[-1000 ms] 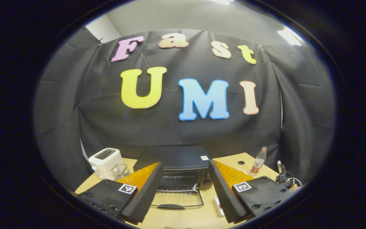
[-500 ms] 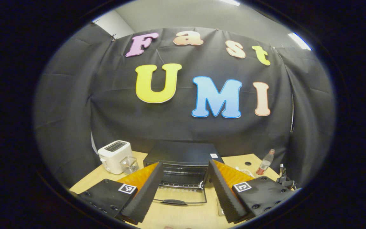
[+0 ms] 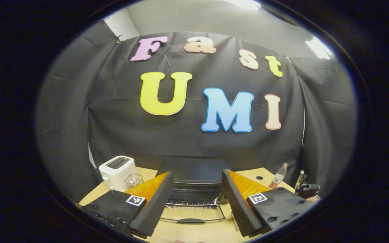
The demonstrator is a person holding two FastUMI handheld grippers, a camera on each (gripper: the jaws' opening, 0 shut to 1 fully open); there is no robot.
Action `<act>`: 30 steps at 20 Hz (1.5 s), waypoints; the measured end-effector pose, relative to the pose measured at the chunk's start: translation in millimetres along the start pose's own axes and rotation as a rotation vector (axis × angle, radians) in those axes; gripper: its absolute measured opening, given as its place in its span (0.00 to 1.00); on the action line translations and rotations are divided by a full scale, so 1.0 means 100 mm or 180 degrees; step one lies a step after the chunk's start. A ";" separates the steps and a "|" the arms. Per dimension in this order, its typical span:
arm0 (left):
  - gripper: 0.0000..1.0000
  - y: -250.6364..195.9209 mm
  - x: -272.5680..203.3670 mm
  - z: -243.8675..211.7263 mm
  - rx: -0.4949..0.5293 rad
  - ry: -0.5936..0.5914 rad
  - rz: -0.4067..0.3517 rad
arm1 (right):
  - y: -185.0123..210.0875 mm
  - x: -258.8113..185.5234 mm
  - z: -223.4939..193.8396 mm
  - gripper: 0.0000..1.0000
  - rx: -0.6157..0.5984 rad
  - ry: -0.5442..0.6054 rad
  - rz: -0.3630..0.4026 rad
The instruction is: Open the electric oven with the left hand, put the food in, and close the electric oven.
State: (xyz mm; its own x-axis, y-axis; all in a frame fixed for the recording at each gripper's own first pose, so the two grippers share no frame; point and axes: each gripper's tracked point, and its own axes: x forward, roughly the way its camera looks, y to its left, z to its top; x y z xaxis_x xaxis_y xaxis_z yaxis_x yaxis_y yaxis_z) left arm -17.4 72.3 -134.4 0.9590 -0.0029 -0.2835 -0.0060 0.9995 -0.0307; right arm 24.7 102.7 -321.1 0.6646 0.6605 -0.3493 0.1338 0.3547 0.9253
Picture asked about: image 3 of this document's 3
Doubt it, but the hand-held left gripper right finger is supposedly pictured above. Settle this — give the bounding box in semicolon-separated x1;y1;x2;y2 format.
222;169;315;237

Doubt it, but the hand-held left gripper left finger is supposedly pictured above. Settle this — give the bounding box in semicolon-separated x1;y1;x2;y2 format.
80;171;175;238

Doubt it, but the black electric oven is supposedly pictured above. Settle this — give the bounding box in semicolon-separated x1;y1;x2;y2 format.
156;157;234;225

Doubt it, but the small clear bottle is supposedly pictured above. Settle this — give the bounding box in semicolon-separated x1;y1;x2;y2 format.
269;163;288;189

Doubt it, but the clear glass cup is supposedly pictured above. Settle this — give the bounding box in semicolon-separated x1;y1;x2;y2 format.
125;173;144;187

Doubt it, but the white toaster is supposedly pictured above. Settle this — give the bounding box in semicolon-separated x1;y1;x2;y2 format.
99;156;137;193

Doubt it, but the black backdrop cloth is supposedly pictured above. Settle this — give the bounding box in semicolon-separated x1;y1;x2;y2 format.
36;20;357;203

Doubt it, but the small ceiling light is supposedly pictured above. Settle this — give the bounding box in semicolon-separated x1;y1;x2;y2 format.
305;36;333;60

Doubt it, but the large ceiling light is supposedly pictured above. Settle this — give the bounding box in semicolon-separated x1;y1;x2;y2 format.
225;0;262;11

